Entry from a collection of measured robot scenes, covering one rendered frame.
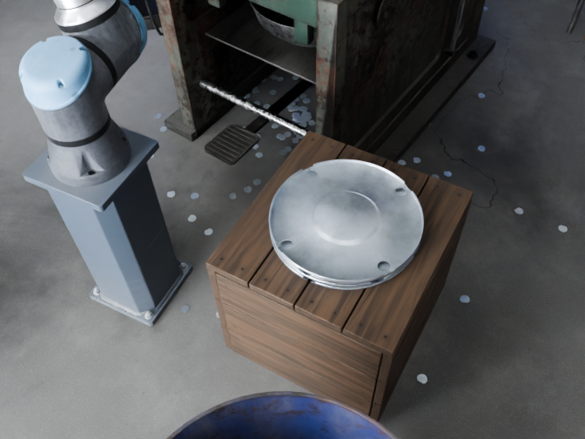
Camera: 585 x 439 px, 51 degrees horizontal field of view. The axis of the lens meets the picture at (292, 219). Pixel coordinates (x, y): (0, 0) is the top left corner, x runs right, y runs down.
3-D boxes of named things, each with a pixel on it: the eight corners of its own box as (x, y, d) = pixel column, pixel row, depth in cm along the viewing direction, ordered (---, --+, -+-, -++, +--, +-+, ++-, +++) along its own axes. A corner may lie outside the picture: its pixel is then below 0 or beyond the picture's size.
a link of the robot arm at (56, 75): (27, 133, 107) (-4, 70, 96) (69, 85, 114) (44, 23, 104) (86, 149, 104) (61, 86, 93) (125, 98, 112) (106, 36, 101)
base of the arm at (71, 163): (98, 197, 110) (82, 159, 102) (34, 171, 115) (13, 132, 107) (146, 143, 118) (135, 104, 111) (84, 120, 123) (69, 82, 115)
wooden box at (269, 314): (376, 427, 128) (393, 354, 101) (225, 347, 140) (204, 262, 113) (445, 284, 149) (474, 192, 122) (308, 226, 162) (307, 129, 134)
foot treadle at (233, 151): (233, 178, 158) (231, 164, 154) (205, 161, 162) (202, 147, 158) (356, 59, 187) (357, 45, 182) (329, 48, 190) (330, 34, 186)
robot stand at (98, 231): (152, 327, 144) (100, 207, 109) (89, 298, 150) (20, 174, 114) (194, 267, 154) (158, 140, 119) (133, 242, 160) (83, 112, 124)
